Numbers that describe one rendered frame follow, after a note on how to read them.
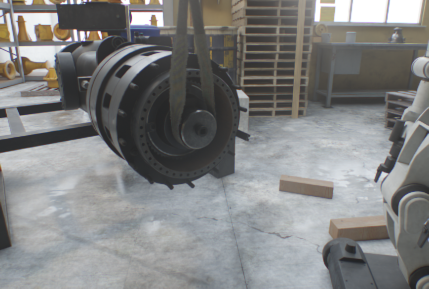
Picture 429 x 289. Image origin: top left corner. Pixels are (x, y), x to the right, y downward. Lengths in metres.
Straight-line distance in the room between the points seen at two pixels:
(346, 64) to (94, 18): 4.07
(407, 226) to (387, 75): 5.79
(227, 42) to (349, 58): 2.37
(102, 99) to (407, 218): 1.20
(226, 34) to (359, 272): 3.41
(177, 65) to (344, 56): 4.84
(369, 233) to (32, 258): 1.94
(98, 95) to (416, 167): 1.20
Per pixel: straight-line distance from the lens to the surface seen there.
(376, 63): 6.75
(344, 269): 1.54
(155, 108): 1.11
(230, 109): 1.17
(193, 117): 1.02
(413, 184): 1.23
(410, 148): 1.29
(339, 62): 5.65
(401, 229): 1.27
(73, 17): 3.75
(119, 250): 1.91
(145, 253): 1.85
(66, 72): 2.31
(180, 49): 0.99
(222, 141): 1.21
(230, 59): 4.31
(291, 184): 2.43
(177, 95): 1.01
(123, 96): 1.04
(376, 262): 1.67
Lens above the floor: 1.15
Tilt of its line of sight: 17 degrees down
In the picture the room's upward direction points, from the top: straight up
